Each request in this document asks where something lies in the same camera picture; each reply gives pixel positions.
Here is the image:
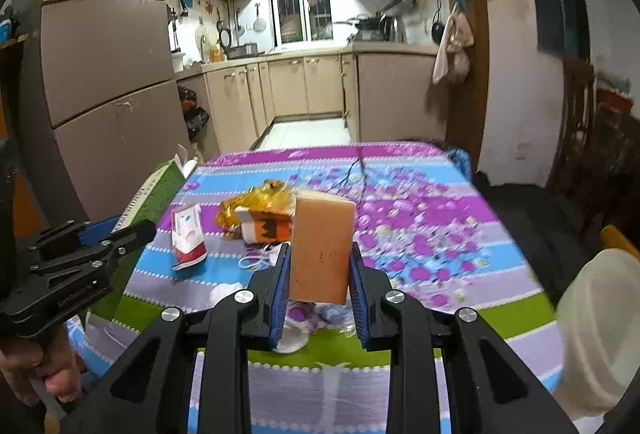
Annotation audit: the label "brown wooden door frame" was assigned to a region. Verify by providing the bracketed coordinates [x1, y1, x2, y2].
[440, 0, 490, 167]

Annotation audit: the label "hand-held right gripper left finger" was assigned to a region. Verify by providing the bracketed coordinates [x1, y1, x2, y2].
[65, 241, 293, 434]

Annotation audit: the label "yellow wooden chair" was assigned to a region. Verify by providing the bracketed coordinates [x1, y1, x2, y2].
[600, 224, 640, 261]

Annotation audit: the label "yellow plastic wrapper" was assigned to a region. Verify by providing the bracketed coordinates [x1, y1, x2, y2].
[215, 179, 296, 235]

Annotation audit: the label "white plastic bucket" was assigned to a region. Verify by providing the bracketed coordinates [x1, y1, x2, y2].
[554, 248, 640, 420]

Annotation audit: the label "hanging black pan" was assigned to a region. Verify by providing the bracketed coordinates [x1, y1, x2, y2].
[431, 0, 447, 42]

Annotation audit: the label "black plastic bags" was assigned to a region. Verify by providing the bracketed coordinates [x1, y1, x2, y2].
[177, 87, 211, 141]

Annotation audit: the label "red basin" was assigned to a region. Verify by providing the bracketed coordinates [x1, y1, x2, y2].
[595, 74, 636, 116]

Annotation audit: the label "orange and white carton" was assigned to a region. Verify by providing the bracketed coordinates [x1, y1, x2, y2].
[235, 207, 293, 245]

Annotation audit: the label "dark wooden table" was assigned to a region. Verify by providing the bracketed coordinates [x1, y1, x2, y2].
[592, 107, 640, 235]

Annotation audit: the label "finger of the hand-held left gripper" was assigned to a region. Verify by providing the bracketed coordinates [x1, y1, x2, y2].
[25, 214, 123, 261]
[30, 220, 157, 285]

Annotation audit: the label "dark wooden chair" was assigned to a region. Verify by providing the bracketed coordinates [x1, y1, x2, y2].
[547, 57, 601, 190]

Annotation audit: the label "white cord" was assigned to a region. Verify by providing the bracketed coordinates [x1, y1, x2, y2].
[239, 241, 286, 272]

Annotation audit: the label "bin with blue bag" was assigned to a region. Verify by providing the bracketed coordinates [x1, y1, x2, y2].
[442, 147, 473, 180]

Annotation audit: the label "white and red packet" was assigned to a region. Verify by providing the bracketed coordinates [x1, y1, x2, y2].
[171, 204, 208, 271]

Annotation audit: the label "striped floral tablecloth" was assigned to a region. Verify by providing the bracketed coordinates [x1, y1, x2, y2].
[82, 140, 568, 434]

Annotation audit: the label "steel kettle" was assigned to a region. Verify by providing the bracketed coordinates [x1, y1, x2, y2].
[378, 13, 407, 42]

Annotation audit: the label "person's left hand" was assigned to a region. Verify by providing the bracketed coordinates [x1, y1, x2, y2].
[0, 325, 83, 407]

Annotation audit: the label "beige refrigerator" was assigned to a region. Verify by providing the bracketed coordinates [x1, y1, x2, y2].
[17, 0, 193, 225]

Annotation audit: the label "black frying pan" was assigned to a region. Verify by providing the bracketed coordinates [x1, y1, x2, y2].
[332, 14, 381, 32]

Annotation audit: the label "hanging beige cloth bag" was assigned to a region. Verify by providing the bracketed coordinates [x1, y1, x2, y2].
[432, 12, 475, 86]

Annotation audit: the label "white tissue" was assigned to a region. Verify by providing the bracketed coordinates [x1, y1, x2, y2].
[277, 314, 312, 354]

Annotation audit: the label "beige kitchen base cabinets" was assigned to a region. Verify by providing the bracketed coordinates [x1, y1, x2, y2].
[175, 49, 448, 155]

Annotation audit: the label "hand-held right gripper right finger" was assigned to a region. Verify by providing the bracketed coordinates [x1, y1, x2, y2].
[349, 241, 576, 434]

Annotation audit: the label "tan rectangular sponge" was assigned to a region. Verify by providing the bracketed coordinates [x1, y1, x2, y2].
[289, 191, 357, 306]

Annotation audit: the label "green cardboard box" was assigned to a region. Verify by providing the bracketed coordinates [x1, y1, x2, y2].
[111, 145, 203, 235]

